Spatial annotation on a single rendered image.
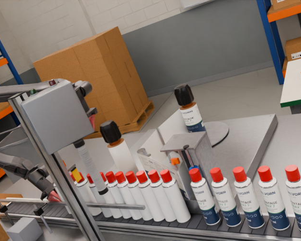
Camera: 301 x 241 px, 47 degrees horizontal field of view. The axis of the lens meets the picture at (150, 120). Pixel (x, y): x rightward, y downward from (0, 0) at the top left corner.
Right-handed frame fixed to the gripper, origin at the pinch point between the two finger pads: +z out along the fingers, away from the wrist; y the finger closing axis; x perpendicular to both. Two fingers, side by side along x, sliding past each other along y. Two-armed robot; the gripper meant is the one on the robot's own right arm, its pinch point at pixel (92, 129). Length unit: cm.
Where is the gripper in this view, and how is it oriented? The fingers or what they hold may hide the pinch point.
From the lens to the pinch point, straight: 156.7
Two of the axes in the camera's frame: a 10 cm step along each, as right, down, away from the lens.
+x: -4.5, 4.9, -7.5
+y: -8.1, 1.3, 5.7
